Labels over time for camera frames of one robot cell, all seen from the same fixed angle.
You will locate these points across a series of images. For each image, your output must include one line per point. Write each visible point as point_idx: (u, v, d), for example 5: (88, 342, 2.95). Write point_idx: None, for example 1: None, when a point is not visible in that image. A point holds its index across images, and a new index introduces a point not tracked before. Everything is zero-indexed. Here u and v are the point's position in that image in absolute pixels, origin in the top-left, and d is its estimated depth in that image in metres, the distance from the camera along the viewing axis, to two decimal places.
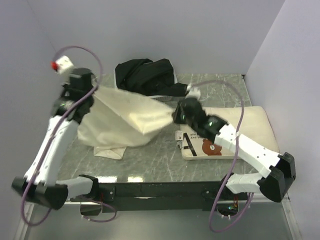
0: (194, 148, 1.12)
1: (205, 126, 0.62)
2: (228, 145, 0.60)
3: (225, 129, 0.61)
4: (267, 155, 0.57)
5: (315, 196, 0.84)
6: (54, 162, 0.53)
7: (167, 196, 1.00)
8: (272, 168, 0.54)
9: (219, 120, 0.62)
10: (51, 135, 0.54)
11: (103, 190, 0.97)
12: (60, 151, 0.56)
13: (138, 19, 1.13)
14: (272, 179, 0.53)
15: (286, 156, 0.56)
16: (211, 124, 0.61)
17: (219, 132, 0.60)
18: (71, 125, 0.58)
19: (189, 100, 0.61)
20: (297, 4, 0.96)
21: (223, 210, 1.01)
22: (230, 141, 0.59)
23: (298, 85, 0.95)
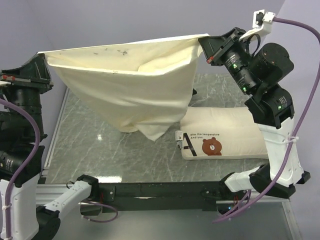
0: (194, 148, 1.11)
1: (269, 103, 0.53)
2: (274, 140, 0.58)
3: (286, 124, 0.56)
4: (296, 171, 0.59)
5: (314, 196, 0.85)
6: (25, 221, 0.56)
7: (167, 196, 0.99)
8: (292, 186, 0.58)
9: (284, 110, 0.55)
10: (6, 207, 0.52)
11: (103, 190, 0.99)
12: (27, 211, 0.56)
13: (137, 19, 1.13)
14: (285, 193, 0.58)
15: (305, 177, 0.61)
16: (279, 107, 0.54)
17: (281, 125, 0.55)
18: (25, 187, 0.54)
19: (278, 61, 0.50)
20: (297, 5, 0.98)
21: (223, 210, 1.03)
22: (282, 142, 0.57)
23: (298, 85, 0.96)
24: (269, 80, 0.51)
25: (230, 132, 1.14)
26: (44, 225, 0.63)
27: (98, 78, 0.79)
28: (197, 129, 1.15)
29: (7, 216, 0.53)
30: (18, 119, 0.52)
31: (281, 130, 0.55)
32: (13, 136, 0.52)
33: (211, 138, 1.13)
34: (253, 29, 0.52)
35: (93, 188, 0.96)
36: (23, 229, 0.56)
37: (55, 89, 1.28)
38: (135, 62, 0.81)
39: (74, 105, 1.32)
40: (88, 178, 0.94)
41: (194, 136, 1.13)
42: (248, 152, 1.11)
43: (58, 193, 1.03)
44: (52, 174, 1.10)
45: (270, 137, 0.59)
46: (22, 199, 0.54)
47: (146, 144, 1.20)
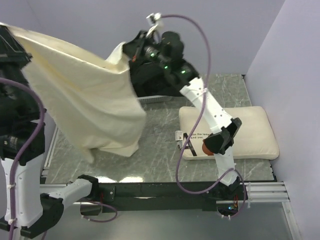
0: (194, 148, 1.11)
1: (177, 73, 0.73)
2: (193, 98, 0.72)
3: (194, 82, 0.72)
4: (223, 117, 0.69)
5: (315, 195, 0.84)
6: (29, 202, 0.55)
7: (167, 196, 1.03)
8: (223, 128, 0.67)
9: (190, 70, 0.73)
10: (11, 185, 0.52)
11: (103, 190, 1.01)
12: (31, 192, 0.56)
13: None
14: (220, 137, 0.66)
15: (237, 120, 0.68)
16: (184, 72, 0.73)
17: (189, 84, 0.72)
18: (30, 166, 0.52)
19: (173, 41, 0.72)
20: (296, 4, 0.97)
21: (223, 210, 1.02)
22: (196, 95, 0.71)
23: (297, 83, 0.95)
24: (172, 54, 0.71)
25: None
26: (48, 209, 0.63)
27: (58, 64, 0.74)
28: (197, 129, 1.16)
29: (11, 196, 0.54)
30: (9, 101, 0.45)
31: (191, 86, 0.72)
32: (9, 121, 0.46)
33: None
34: (152, 26, 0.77)
35: (94, 190, 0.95)
36: (27, 210, 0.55)
37: None
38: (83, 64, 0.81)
39: None
40: (88, 178, 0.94)
41: (194, 136, 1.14)
42: (249, 153, 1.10)
43: None
44: (52, 174, 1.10)
45: (191, 98, 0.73)
46: (26, 180, 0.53)
47: (146, 143, 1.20)
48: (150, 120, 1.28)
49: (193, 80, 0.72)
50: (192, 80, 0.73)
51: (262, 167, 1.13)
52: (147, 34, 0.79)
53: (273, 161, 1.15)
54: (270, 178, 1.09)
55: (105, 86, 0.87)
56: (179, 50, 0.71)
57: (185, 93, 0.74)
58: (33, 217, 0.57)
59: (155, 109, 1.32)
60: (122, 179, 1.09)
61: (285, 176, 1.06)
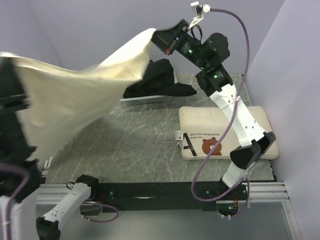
0: (194, 148, 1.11)
1: (210, 78, 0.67)
2: (225, 107, 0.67)
3: (226, 88, 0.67)
4: (255, 128, 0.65)
5: (315, 196, 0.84)
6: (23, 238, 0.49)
7: (167, 196, 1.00)
8: (254, 141, 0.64)
9: (225, 77, 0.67)
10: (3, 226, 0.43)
11: (103, 190, 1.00)
12: (27, 228, 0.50)
13: (136, 18, 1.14)
14: (250, 151, 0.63)
15: (270, 135, 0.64)
16: (217, 77, 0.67)
17: (221, 89, 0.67)
18: (25, 202, 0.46)
19: (220, 45, 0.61)
20: (297, 4, 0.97)
21: (223, 210, 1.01)
22: (228, 103, 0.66)
23: (298, 83, 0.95)
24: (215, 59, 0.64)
25: (230, 132, 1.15)
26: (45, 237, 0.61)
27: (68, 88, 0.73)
28: (197, 129, 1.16)
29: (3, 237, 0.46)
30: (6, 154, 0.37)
31: (222, 94, 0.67)
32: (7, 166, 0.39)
33: (211, 138, 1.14)
34: (194, 19, 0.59)
35: (94, 190, 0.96)
36: None
37: None
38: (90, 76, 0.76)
39: None
40: (88, 179, 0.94)
41: (194, 137, 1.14)
42: None
43: (56, 193, 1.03)
44: (52, 174, 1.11)
45: (221, 104, 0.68)
46: (23, 213, 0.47)
47: (146, 143, 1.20)
48: (150, 120, 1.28)
49: (227, 87, 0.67)
50: (224, 86, 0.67)
51: (263, 167, 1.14)
52: (188, 28, 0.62)
53: (273, 161, 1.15)
54: (270, 178, 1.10)
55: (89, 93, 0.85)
56: (223, 57, 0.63)
57: (215, 99, 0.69)
58: None
59: (155, 109, 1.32)
60: (122, 179, 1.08)
61: (285, 176, 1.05)
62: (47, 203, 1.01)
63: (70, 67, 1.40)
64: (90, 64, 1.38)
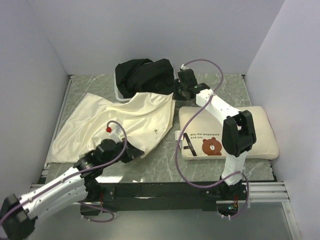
0: (194, 148, 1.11)
1: (192, 89, 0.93)
2: (203, 102, 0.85)
3: (204, 91, 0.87)
4: (228, 109, 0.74)
5: (315, 196, 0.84)
6: (48, 201, 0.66)
7: (167, 196, 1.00)
8: (229, 116, 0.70)
9: (202, 86, 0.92)
10: (62, 179, 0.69)
11: (103, 190, 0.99)
12: (55, 197, 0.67)
13: (136, 18, 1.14)
14: (225, 124, 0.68)
15: (245, 112, 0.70)
16: (196, 87, 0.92)
17: (199, 92, 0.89)
18: (74, 182, 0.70)
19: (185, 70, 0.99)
20: (297, 3, 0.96)
21: (223, 210, 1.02)
22: (205, 98, 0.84)
23: (298, 83, 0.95)
24: (186, 78, 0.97)
25: None
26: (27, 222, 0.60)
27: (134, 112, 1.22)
28: (198, 129, 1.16)
29: (48, 187, 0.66)
30: (104, 158, 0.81)
31: (200, 94, 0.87)
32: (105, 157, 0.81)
33: (211, 138, 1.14)
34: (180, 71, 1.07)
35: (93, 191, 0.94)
36: (39, 205, 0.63)
37: (55, 89, 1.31)
38: (143, 114, 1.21)
39: (74, 105, 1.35)
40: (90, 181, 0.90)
41: (194, 136, 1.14)
42: (250, 153, 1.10)
43: None
44: (52, 173, 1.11)
45: (203, 104, 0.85)
46: (72, 185, 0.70)
47: None
48: None
49: (203, 90, 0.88)
50: (202, 90, 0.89)
51: (262, 167, 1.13)
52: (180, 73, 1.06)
53: (273, 161, 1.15)
54: (270, 178, 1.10)
55: (138, 124, 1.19)
56: (189, 74, 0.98)
57: (199, 102, 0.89)
58: (34, 217, 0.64)
59: None
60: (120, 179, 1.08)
61: (285, 176, 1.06)
62: None
63: (70, 67, 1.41)
64: (90, 64, 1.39)
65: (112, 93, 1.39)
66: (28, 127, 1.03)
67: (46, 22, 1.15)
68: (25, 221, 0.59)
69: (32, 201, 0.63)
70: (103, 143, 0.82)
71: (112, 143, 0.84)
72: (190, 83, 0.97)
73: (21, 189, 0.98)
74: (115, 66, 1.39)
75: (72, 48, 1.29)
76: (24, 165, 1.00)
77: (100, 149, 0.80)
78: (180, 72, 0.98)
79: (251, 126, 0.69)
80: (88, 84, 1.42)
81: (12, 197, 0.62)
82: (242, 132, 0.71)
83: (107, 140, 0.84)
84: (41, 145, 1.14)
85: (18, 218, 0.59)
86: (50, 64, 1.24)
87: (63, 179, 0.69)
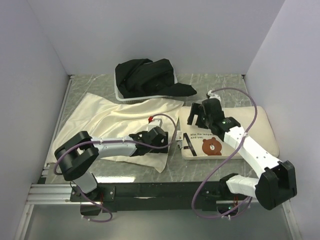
0: (194, 148, 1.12)
1: (219, 125, 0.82)
2: (234, 143, 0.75)
3: (234, 130, 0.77)
4: (266, 158, 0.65)
5: (315, 197, 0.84)
6: (107, 151, 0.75)
7: (167, 196, 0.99)
8: (267, 168, 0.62)
9: (232, 122, 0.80)
10: (123, 140, 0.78)
11: (103, 190, 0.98)
12: (111, 151, 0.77)
13: (136, 19, 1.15)
14: (263, 178, 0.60)
15: (286, 163, 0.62)
16: (225, 123, 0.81)
17: (229, 130, 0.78)
18: (128, 146, 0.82)
19: (211, 101, 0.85)
20: (297, 4, 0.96)
21: (223, 210, 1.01)
22: (236, 139, 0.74)
23: (298, 84, 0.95)
24: (212, 111, 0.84)
25: None
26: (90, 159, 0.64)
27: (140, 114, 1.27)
28: (198, 129, 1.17)
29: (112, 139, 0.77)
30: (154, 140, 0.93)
31: (230, 133, 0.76)
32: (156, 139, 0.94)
33: (211, 138, 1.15)
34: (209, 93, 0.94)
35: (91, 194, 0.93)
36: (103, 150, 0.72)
37: (56, 89, 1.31)
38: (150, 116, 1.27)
39: (74, 105, 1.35)
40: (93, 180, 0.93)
41: (194, 136, 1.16)
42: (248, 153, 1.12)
43: (58, 193, 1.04)
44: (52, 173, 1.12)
45: (234, 145, 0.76)
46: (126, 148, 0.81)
47: None
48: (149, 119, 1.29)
49: (233, 128, 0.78)
50: (232, 127, 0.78)
51: None
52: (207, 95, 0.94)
53: None
54: None
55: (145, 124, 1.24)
56: (215, 105, 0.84)
57: (227, 140, 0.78)
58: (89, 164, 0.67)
59: None
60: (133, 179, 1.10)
61: None
62: (47, 203, 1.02)
63: (71, 67, 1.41)
64: (90, 65, 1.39)
65: (112, 93, 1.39)
66: (28, 128, 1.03)
67: (47, 22, 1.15)
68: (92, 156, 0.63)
69: (101, 143, 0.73)
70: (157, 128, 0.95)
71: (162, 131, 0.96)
72: (216, 116, 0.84)
73: (20, 189, 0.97)
74: (115, 67, 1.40)
75: (72, 48, 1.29)
76: (24, 165, 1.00)
77: (154, 131, 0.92)
78: (205, 103, 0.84)
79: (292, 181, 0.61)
80: (88, 84, 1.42)
81: (83, 134, 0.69)
82: (281, 184, 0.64)
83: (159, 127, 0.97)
84: (41, 145, 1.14)
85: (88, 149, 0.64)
86: (50, 65, 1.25)
87: (124, 139, 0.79)
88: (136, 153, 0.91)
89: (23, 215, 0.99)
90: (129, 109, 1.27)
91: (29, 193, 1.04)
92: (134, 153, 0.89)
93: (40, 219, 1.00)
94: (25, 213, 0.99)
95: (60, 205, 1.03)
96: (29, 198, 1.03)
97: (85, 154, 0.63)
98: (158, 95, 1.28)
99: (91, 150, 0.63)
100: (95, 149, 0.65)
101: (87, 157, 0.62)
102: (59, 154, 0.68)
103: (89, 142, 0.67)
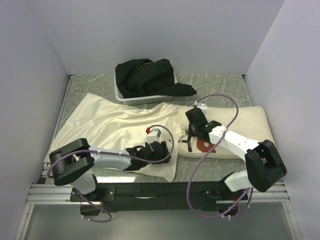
0: (191, 145, 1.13)
1: (203, 128, 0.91)
2: (217, 139, 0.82)
3: (216, 129, 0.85)
4: (247, 142, 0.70)
5: (315, 197, 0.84)
6: (102, 162, 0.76)
7: (167, 196, 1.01)
8: (250, 149, 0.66)
9: (214, 123, 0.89)
10: (120, 153, 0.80)
11: (103, 190, 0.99)
12: (106, 164, 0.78)
13: (136, 19, 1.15)
14: (248, 159, 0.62)
15: (265, 142, 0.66)
16: (208, 126, 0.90)
17: (211, 130, 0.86)
18: (123, 161, 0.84)
19: (193, 108, 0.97)
20: (297, 4, 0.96)
21: (223, 210, 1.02)
22: (218, 135, 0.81)
23: (298, 84, 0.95)
24: (195, 117, 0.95)
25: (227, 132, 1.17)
26: (83, 169, 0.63)
27: (143, 121, 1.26)
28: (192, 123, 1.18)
29: (110, 151, 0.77)
30: (150, 155, 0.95)
31: (213, 132, 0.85)
32: (151, 155, 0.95)
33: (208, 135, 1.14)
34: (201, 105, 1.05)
35: (90, 195, 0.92)
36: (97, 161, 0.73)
37: (56, 89, 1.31)
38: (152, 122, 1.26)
39: (74, 105, 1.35)
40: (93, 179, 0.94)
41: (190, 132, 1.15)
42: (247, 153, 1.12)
43: (59, 193, 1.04)
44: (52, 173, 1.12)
45: (217, 141, 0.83)
46: (123, 162, 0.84)
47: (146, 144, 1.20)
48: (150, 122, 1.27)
49: (215, 127, 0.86)
50: (214, 128, 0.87)
51: None
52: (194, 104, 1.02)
53: None
54: None
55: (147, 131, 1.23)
56: (197, 112, 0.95)
57: (214, 139, 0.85)
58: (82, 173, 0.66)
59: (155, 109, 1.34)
60: (134, 179, 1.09)
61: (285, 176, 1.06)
62: (48, 203, 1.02)
63: (71, 67, 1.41)
64: (90, 65, 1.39)
65: (112, 93, 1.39)
66: (28, 128, 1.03)
67: (47, 22, 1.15)
68: (86, 166, 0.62)
69: (98, 153, 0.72)
70: (154, 143, 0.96)
71: (162, 147, 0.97)
72: (200, 122, 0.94)
73: (20, 189, 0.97)
74: (115, 67, 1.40)
75: (72, 48, 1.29)
76: (24, 165, 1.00)
77: (150, 147, 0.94)
78: (188, 112, 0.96)
79: (276, 157, 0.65)
80: (88, 84, 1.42)
81: (81, 141, 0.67)
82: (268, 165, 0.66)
83: (157, 142, 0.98)
84: (41, 145, 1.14)
85: (82, 159, 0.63)
86: (50, 65, 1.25)
87: (120, 153, 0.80)
88: (129, 168, 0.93)
89: (23, 215, 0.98)
90: (131, 115, 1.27)
91: (29, 193, 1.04)
92: (128, 168, 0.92)
93: (40, 219, 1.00)
94: (25, 213, 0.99)
95: (60, 205, 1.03)
96: (29, 198, 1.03)
97: (78, 163, 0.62)
98: (158, 96, 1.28)
99: (86, 160, 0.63)
100: (90, 160, 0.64)
101: (81, 167, 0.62)
102: (53, 157, 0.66)
103: (86, 151, 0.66)
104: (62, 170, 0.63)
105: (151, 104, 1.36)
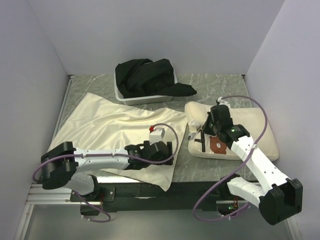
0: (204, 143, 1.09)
1: (228, 132, 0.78)
2: (241, 153, 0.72)
3: (243, 139, 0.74)
4: (274, 174, 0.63)
5: (315, 197, 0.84)
6: (91, 165, 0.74)
7: (167, 196, 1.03)
8: (275, 185, 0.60)
9: (241, 131, 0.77)
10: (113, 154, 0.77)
11: (103, 190, 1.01)
12: (97, 165, 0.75)
13: (135, 19, 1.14)
14: (270, 194, 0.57)
15: (294, 182, 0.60)
16: (234, 131, 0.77)
17: (238, 140, 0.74)
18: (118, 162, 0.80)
19: (220, 107, 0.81)
20: (297, 3, 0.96)
21: (223, 210, 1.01)
22: (244, 149, 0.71)
23: (299, 83, 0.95)
24: (220, 117, 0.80)
25: None
26: (65, 174, 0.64)
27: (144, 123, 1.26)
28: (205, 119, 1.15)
29: (101, 153, 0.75)
30: (152, 155, 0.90)
31: (239, 142, 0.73)
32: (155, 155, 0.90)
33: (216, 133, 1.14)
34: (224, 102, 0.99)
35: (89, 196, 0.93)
36: (83, 165, 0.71)
37: (55, 89, 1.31)
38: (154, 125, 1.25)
39: (74, 105, 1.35)
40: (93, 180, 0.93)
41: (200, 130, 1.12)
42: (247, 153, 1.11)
43: (59, 193, 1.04)
44: None
45: (241, 155, 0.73)
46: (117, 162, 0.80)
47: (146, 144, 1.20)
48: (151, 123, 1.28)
49: (242, 137, 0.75)
50: (241, 137, 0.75)
51: None
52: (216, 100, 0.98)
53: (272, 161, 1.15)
54: None
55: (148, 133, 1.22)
56: (225, 112, 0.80)
57: (235, 149, 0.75)
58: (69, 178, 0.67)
59: (155, 109, 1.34)
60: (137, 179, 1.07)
61: None
62: (48, 203, 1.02)
63: (71, 67, 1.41)
64: (90, 65, 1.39)
65: (112, 93, 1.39)
66: (27, 127, 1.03)
67: (46, 22, 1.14)
68: (67, 172, 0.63)
69: (84, 157, 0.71)
70: (159, 143, 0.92)
71: (165, 147, 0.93)
72: (224, 124, 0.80)
73: (20, 189, 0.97)
74: (115, 67, 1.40)
75: (72, 48, 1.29)
76: (24, 165, 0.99)
77: (155, 146, 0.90)
78: (213, 110, 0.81)
79: (299, 198, 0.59)
80: (88, 84, 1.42)
81: (66, 145, 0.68)
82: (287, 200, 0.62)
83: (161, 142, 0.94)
84: (40, 145, 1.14)
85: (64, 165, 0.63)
86: (50, 65, 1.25)
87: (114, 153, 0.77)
88: (129, 168, 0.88)
89: (23, 215, 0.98)
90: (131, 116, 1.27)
91: (29, 193, 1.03)
92: (128, 167, 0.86)
93: (41, 219, 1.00)
94: (25, 213, 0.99)
95: (61, 205, 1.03)
96: (29, 198, 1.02)
97: (59, 168, 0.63)
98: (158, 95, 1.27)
99: (68, 166, 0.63)
100: (73, 164, 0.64)
101: (61, 172, 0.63)
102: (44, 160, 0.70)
103: (71, 155, 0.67)
104: (48, 173, 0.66)
105: (151, 103, 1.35)
